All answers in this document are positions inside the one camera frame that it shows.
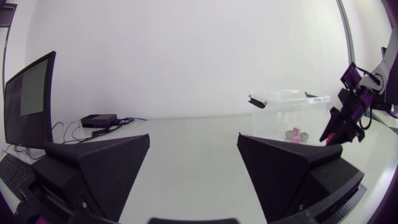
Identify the thin black cable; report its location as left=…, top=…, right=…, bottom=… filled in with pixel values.
left=50, top=121, right=94, bottom=145

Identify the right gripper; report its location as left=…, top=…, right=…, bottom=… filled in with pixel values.
left=319, top=86, right=375, bottom=146

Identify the black power brick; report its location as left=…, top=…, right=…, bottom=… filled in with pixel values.
left=80, top=113, right=118, bottom=129

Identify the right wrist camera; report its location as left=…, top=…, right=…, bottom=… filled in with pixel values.
left=340, top=62, right=365, bottom=91

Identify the dark screen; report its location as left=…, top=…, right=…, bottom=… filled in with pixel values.
left=3, top=50, right=57, bottom=150

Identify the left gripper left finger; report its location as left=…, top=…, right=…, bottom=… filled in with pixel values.
left=30, top=133, right=150, bottom=223

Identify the clear plastic container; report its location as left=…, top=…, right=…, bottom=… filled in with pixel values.
left=248, top=89, right=331, bottom=146

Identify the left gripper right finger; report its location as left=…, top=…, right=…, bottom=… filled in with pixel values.
left=237, top=133, right=365, bottom=223

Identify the black keyboard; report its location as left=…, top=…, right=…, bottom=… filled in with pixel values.
left=0, top=153, right=37, bottom=200

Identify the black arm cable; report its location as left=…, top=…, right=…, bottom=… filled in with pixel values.
left=359, top=105, right=374, bottom=131

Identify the thick black power cable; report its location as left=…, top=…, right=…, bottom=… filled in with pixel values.
left=91, top=117, right=147, bottom=138

